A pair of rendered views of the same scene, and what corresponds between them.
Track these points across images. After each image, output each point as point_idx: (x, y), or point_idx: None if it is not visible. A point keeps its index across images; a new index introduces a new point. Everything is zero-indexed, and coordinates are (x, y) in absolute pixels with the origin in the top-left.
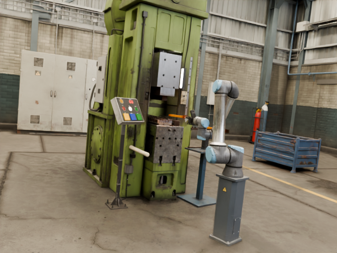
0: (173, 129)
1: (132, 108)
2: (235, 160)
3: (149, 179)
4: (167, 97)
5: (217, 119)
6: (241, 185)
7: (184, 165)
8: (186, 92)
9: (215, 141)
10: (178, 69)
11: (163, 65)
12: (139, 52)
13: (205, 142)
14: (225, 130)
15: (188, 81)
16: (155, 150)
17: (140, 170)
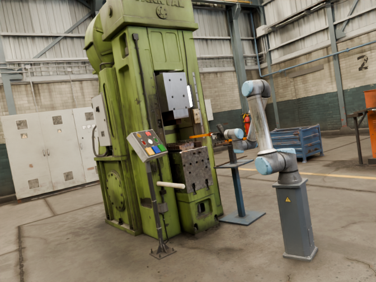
0: (198, 151)
1: (152, 140)
2: (290, 164)
3: (187, 212)
4: None
5: (259, 125)
6: (304, 190)
7: (215, 186)
8: (197, 109)
9: (264, 149)
10: (185, 87)
11: (169, 86)
12: (140, 79)
13: (233, 155)
14: None
15: (197, 98)
16: (186, 179)
17: (174, 205)
